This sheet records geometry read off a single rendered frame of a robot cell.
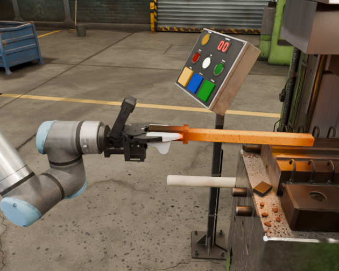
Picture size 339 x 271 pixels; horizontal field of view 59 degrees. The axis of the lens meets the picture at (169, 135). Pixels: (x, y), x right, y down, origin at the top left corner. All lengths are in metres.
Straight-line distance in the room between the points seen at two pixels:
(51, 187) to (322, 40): 0.70
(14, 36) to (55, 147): 4.91
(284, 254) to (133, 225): 1.39
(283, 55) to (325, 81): 4.78
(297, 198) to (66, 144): 0.56
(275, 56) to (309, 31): 5.10
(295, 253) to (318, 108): 0.47
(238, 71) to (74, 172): 0.68
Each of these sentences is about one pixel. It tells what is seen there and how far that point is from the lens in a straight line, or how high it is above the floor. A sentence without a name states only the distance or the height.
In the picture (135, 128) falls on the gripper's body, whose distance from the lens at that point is 0.79.
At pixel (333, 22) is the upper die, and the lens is 0.68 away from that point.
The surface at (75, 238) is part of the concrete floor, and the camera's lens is 2.01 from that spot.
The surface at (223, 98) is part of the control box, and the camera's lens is 1.17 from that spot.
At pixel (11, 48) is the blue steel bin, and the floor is 0.38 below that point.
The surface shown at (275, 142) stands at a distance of 0.81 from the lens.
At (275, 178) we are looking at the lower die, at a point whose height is 0.95.
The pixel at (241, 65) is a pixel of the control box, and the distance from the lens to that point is 1.17.
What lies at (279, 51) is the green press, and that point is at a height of 0.25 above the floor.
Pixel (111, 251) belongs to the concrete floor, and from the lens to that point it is 1.89.
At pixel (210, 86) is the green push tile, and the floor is 1.03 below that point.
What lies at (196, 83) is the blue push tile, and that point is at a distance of 1.27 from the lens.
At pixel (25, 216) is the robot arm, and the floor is 0.91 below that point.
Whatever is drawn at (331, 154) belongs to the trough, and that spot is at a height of 0.99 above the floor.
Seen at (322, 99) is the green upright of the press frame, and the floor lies 1.08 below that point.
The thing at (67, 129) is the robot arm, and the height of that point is 1.06.
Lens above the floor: 1.41
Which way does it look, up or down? 28 degrees down
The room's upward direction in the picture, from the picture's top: straight up
